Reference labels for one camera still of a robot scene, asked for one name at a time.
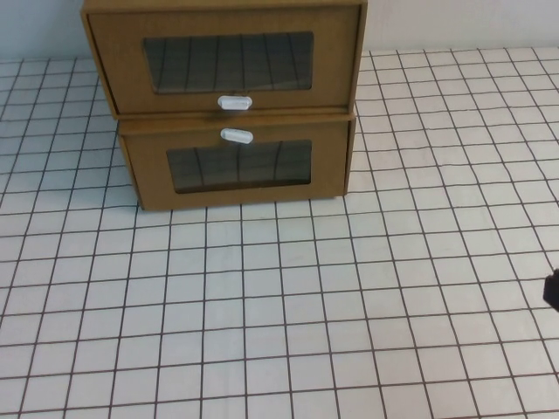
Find brown cardboard windowed shoe box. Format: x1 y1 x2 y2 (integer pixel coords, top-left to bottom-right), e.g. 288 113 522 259
118 110 356 213

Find brown cardboard box outer shell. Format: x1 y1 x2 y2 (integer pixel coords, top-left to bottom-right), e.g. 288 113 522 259
79 0 364 121

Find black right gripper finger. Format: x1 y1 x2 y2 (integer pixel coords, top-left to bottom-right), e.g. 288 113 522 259
542 269 559 309

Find brown cardboard drawer with window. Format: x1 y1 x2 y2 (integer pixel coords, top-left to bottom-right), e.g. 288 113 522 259
86 4 361 116

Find white plastic drawer handle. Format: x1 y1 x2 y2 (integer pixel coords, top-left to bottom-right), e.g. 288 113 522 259
219 127 254 144
217 94 254 112

